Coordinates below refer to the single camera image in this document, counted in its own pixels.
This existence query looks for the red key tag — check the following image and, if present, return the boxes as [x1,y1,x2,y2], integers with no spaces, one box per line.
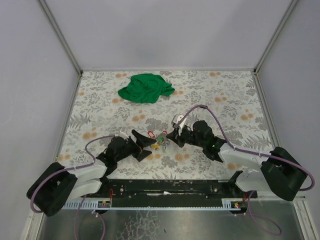
[147,131,155,139]

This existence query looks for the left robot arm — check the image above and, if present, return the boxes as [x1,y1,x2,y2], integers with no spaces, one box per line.
[26,130,157,217]

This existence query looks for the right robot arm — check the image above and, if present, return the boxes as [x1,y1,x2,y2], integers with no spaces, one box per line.
[167,120,307,201]

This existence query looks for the green crumpled cloth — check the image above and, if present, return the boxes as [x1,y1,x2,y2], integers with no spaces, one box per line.
[118,73,175,104]

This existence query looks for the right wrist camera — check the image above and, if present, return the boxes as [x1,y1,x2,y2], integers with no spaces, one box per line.
[171,114,186,130]

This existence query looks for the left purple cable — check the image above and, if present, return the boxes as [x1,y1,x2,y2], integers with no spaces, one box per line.
[29,134,118,240]

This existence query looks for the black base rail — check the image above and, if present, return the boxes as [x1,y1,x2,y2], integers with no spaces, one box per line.
[87,179,250,208]

